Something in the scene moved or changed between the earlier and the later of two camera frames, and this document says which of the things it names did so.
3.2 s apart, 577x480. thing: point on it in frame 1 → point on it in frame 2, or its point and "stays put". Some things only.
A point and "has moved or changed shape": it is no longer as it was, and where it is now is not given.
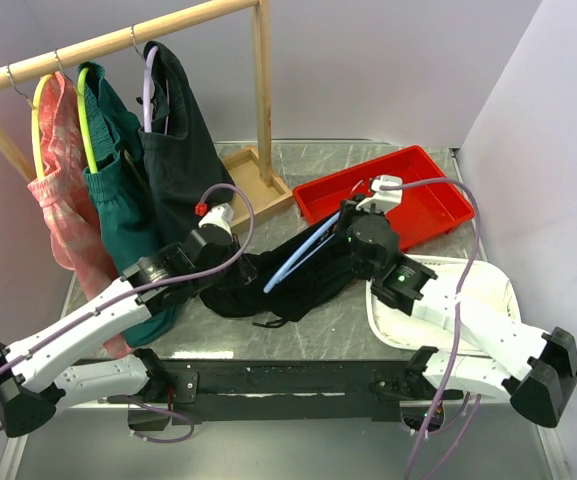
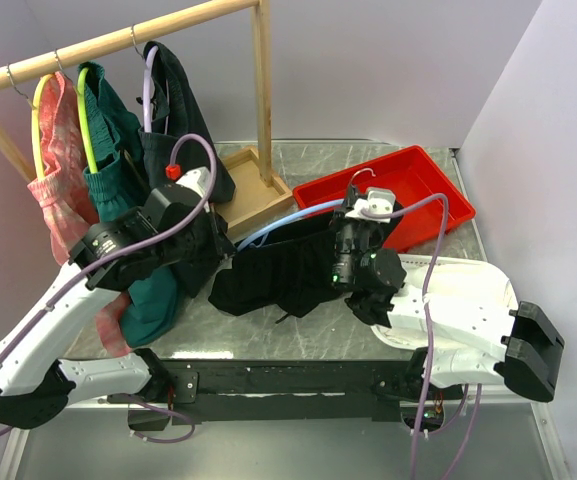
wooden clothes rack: (250, 167) stays put
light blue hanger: (301, 253) → (301, 211)
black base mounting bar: (287, 390) stays put
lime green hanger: (87, 125) stays put
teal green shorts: (119, 195) stays put
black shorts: (317, 278) has moved or changed shape
